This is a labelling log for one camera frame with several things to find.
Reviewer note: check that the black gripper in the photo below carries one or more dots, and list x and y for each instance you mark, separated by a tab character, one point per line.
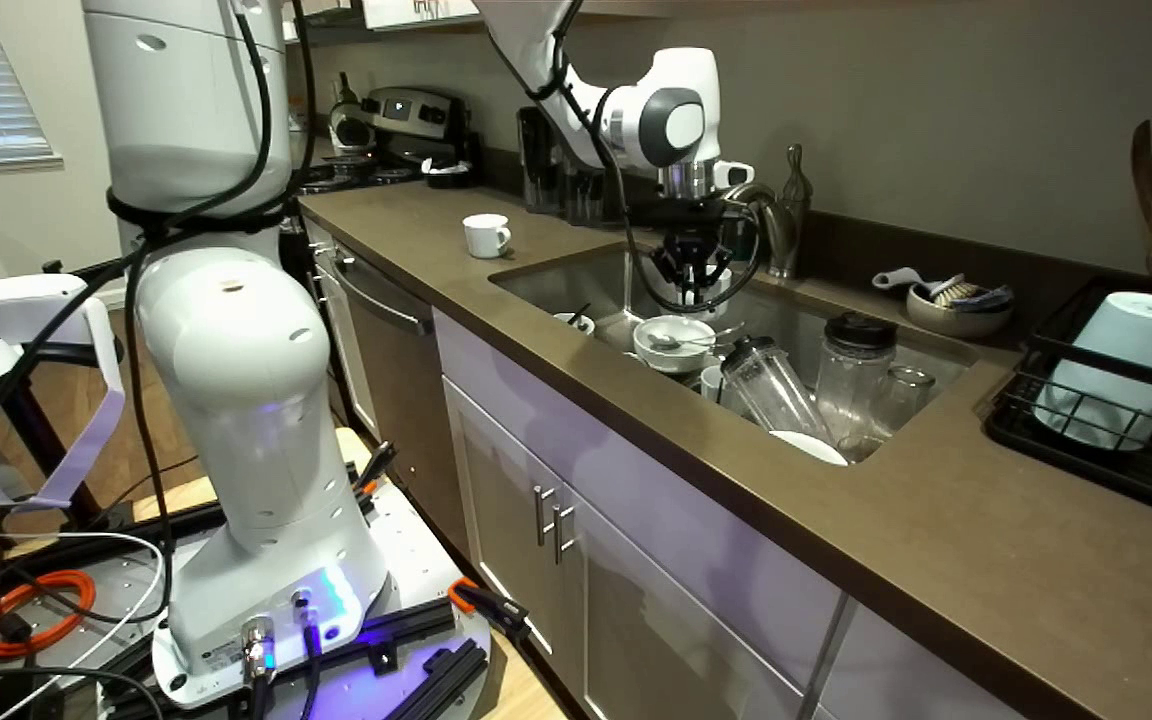
698	213

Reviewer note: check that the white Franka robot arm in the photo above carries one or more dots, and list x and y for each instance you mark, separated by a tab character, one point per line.
259	401

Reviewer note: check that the small white cup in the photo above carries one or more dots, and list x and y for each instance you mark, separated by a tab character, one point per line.
714	386

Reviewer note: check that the steel kitchen faucet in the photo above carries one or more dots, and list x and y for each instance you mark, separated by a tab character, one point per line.
794	200

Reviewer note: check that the stainless steel sink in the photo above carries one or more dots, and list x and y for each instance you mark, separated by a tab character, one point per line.
579	281

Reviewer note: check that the white ceramic bowl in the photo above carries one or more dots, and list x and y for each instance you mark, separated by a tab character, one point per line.
672	351

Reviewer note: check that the clear glass tumbler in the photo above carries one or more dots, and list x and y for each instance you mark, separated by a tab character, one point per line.
768	395

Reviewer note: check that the glass jar black lid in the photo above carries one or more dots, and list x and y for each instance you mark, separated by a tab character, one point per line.
862	335

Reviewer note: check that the white dish brush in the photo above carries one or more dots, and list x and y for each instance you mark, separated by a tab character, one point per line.
888	278

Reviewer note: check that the small white dish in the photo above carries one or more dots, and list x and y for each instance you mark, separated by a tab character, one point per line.
810	445

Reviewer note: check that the clear glass jar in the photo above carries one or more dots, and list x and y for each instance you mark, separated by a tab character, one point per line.
913	395

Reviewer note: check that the ceramic sponge holder bowl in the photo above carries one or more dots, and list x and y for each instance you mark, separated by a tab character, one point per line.
959	316

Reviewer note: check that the glossy lower cabinets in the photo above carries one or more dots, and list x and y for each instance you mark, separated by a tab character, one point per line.
683	534

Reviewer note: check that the stainless dishwasher front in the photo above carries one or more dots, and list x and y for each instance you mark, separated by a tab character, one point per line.
396	386

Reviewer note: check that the black silver coffee maker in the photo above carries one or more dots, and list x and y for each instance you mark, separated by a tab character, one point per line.
402	120

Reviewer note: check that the robot mounting table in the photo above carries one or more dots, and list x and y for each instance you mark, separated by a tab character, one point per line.
418	547

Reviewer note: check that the white cylindrical container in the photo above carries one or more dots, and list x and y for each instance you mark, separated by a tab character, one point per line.
1122	344

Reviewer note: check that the black clamp bars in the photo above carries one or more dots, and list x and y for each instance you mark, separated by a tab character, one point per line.
430	682

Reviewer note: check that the black tripod leg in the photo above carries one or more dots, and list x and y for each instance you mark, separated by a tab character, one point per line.
17	381

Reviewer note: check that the white curved frame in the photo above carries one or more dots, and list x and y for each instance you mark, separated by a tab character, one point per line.
31	300

